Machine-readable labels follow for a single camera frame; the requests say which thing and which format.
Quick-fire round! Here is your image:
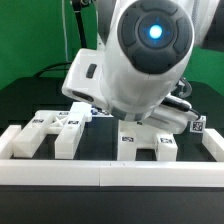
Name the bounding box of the black thick cable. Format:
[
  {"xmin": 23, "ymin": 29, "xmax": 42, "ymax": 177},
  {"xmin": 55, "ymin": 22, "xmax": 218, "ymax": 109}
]
[{"xmin": 32, "ymin": 60, "xmax": 73, "ymax": 78}]

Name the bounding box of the white marker base sheet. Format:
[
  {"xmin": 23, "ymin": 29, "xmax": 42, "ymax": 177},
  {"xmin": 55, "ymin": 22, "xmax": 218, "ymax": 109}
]
[{"xmin": 91, "ymin": 106, "xmax": 111, "ymax": 117}]

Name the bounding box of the white U-shaped fence wall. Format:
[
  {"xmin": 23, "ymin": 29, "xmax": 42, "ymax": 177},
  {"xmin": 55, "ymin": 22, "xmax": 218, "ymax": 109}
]
[{"xmin": 0, "ymin": 125, "xmax": 224, "ymax": 187}]

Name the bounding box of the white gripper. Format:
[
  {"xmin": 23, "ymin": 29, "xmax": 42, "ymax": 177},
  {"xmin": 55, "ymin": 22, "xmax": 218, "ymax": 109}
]
[{"xmin": 62, "ymin": 49, "xmax": 199, "ymax": 134}]

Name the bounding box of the white chair back frame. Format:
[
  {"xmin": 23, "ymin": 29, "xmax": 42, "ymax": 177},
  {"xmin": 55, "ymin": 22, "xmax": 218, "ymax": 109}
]
[{"xmin": 13, "ymin": 102, "xmax": 92, "ymax": 159}]

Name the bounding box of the white chair seat part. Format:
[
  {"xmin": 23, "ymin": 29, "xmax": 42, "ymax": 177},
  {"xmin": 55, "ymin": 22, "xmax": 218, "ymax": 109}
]
[{"xmin": 118, "ymin": 121, "xmax": 173, "ymax": 152}]

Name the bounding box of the thin white cable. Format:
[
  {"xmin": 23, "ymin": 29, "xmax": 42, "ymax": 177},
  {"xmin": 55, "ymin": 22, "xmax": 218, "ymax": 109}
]
[{"xmin": 61, "ymin": 0, "xmax": 70, "ymax": 64}]

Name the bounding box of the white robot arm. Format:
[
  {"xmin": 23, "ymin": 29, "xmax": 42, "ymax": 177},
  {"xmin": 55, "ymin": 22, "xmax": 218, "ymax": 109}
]
[{"xmin": 62, "ymin": 0, "xmax": 220, "ymax": 134}]

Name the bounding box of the black cable post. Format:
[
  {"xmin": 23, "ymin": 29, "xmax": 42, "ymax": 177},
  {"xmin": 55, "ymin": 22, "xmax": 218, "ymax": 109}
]
[{"xmin": 70, "ymin": 0, "xmax": 91, "ymax": 48}]

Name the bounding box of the white tagged cube far right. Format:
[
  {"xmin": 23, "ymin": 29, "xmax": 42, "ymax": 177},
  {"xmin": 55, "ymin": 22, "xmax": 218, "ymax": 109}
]
[{"xmin": 190, "ymin": 116, "xmax": 206, "ymax": 133}]

